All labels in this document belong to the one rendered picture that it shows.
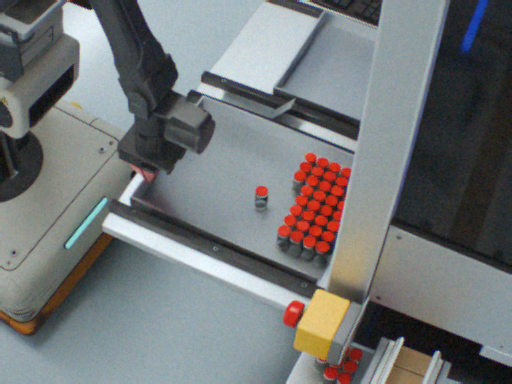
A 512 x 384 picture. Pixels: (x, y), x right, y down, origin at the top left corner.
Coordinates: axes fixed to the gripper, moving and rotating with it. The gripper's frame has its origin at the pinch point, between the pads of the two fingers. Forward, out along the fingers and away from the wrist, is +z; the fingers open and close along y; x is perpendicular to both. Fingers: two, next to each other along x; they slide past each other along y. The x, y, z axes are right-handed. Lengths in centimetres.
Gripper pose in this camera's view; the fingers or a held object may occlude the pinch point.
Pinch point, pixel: (151, 178)
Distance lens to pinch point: 150.6
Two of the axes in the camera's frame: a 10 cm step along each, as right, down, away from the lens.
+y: 8.9, 4.0, -2.0
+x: 4.4, -7.1, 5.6
